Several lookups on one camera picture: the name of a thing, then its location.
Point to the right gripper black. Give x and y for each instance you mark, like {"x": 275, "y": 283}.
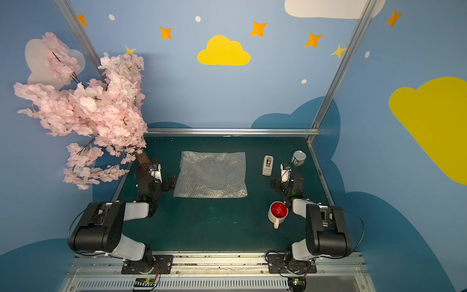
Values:
{"x": 277, "y": 184}

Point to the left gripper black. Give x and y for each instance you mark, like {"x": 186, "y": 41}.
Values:
{"x": 165, "y": 183}

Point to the clear bubble wrap sheet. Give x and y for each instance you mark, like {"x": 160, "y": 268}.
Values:
{"x": 211, "y": 175}

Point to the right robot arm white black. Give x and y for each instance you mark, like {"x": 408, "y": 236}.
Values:
{"x": 326, "y": 232}

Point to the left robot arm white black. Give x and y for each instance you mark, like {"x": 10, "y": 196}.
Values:
{"x": 100, "y": 228}

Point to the small metal tin can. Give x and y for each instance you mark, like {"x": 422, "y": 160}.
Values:
{"x": 298, "y": 158}

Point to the pink cherry blossom tree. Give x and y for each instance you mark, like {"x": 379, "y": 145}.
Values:
{"x": 109, "y": 112}

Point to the right circuit board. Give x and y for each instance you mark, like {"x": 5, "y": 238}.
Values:
{"x": 296, "y": 284}

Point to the circuit board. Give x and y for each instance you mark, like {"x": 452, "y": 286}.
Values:
{"x": 143, "y": 284}
{"x": 296, "y": 284}

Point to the left circuit board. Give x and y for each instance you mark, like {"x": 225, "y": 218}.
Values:
{"x": 143, "y": 284}

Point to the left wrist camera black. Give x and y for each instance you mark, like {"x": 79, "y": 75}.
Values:
{"x": 155, "y": 171}

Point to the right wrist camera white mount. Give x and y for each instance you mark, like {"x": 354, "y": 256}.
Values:
{"x": 285, "y": 171}

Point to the aluminium frame back bar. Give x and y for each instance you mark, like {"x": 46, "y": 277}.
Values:
{"x": 233, "y": 132}

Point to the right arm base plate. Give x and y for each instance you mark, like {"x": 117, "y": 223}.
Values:
{"x": 282, "y": 264}

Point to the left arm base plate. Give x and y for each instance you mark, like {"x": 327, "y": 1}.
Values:
{"x": 157, "y": 264}

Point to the aluminium rail front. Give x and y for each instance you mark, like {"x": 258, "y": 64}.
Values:
{"x": 218, "y": 272}

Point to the aluminium frame left post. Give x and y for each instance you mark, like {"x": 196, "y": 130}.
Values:
{"x": 82, "y": 37}

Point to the aluminium frame post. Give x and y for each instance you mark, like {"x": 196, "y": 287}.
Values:
{"x": 82, "y": 37}
{"x": 354, "y": 42}

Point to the aluminium frame right post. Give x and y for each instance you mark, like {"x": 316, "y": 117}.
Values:
{"x": 354, "y": 42}

